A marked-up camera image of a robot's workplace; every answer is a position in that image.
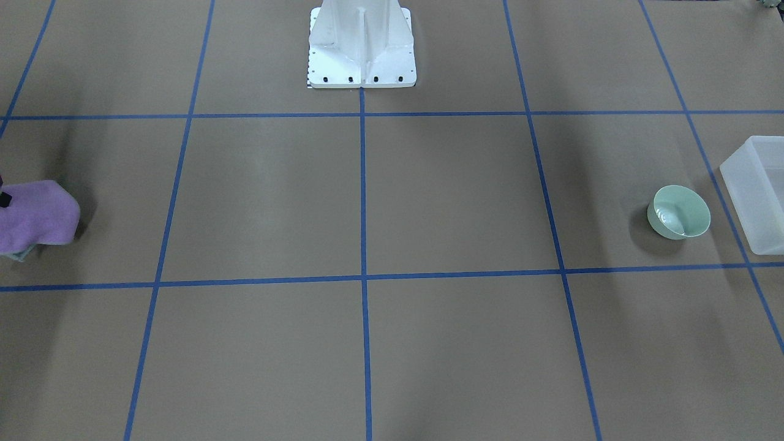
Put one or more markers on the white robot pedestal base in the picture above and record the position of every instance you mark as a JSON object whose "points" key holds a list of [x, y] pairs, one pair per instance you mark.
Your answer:
{"points": [[361, 44]]}

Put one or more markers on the purple microfiber cloth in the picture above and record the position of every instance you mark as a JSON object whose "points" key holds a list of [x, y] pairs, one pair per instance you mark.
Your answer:
{"points": [[39, 212]]}

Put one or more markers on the light green ceramic bowl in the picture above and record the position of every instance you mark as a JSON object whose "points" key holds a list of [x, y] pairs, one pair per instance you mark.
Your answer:
{"points": [[677, 212]]}

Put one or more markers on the translucent white plastic bin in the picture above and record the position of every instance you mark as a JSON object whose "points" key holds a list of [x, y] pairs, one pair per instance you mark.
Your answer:
{"points": [[753, 175]]}

